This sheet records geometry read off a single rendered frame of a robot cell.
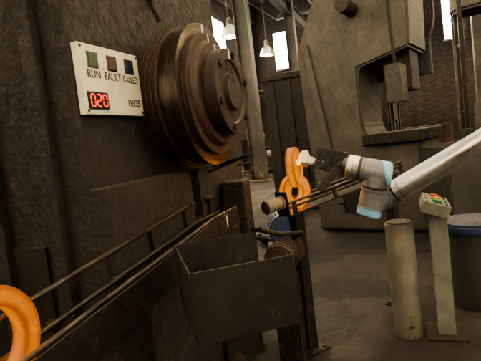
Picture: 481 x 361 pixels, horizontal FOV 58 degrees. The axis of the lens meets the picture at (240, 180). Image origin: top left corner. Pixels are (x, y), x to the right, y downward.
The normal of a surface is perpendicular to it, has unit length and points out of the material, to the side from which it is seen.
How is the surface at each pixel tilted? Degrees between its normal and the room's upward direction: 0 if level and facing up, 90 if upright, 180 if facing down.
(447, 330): 90
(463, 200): 90
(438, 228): 90
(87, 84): 90
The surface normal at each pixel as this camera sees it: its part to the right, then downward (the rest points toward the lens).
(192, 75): 0.09, -0.17
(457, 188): -0.10, 0.10
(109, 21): 0.93, -0.08
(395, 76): -0.56, 0.14
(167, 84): -0.36, 0.02
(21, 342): -0.33, -0.24
